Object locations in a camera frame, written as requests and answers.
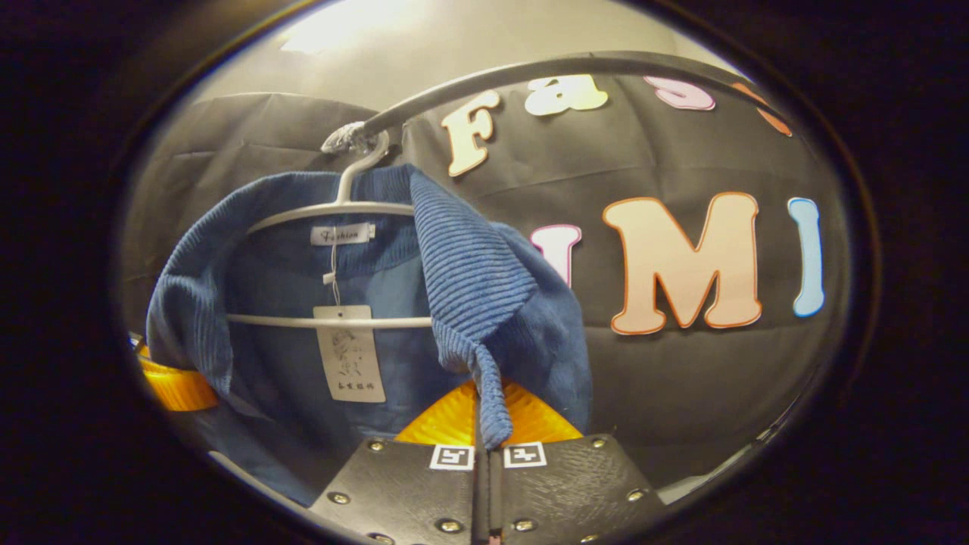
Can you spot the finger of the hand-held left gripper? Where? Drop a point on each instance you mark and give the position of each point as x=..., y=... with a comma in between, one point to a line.
x=178, y=390

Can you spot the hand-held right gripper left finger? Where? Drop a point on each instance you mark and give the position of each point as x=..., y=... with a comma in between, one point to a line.
x=409, y=492

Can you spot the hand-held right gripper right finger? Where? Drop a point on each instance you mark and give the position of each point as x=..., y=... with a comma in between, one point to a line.
x=568, y=484

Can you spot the white hanger with crossbar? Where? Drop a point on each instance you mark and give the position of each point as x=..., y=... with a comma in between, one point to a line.
x=265, y=320

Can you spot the black clothes rack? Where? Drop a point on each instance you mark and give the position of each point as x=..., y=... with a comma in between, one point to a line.
x=484, y=79

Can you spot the black backdrop cloth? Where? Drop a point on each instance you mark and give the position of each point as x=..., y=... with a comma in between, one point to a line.
x=643, y=393

